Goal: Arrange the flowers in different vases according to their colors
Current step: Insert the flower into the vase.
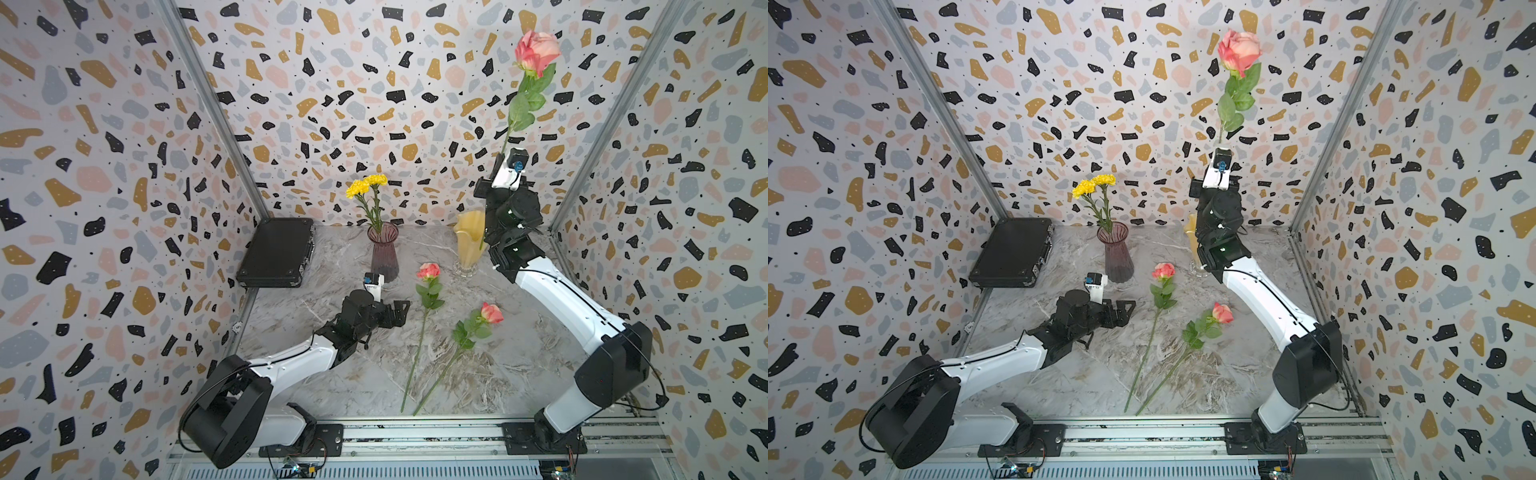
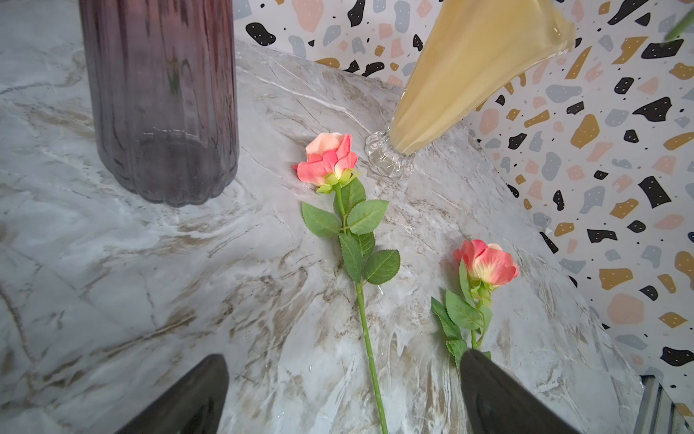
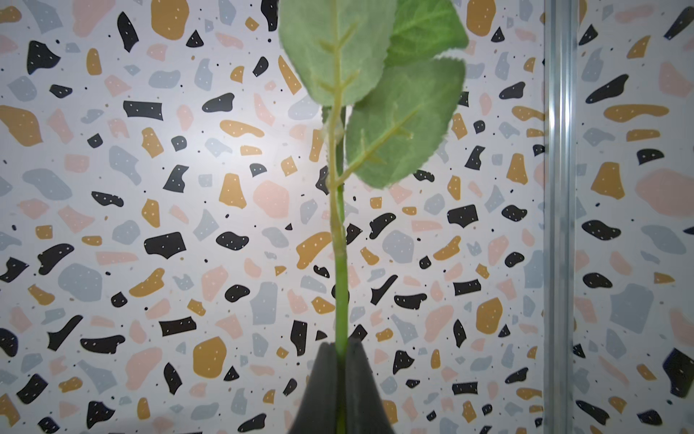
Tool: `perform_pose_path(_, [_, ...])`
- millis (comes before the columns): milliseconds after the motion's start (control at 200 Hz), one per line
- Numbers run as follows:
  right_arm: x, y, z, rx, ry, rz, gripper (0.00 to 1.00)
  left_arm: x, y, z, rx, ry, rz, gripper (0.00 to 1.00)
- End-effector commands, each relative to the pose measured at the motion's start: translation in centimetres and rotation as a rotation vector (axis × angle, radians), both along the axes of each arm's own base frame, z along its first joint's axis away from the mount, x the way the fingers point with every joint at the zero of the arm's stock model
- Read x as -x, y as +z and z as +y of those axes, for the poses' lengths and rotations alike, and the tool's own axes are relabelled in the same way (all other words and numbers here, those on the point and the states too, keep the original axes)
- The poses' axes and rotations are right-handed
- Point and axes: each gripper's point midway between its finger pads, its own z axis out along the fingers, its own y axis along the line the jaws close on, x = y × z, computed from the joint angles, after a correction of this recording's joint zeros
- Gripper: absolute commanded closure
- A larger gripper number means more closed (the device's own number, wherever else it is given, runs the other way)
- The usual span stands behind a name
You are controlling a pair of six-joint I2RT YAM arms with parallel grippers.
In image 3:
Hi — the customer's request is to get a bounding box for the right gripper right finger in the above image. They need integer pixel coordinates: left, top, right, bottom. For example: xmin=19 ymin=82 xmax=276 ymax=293
xmin=345 ymin=339 xmax=394 ymax=434

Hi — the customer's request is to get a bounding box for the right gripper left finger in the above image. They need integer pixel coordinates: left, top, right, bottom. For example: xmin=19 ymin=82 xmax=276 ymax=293
xmin=288 ymin=343 xmax=338 ymax=434

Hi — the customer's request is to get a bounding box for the right corner aluminium post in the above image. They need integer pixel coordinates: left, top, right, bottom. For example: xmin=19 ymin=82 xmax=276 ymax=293
xmin=543 ymin=1 xmax=579 ymax=433

